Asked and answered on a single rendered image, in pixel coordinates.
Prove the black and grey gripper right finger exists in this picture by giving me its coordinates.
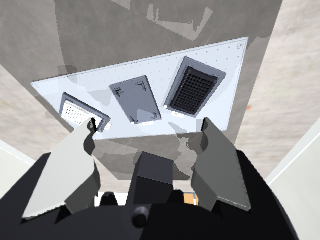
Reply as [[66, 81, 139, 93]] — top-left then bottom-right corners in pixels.
[[191, 117, 299, 240]]

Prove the white well plate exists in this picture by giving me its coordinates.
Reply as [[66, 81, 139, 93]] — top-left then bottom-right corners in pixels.
[[61, 100, 102, 128]]

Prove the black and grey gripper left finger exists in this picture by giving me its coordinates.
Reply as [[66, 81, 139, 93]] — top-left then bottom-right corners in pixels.
[[0, 117, 101, 240]]

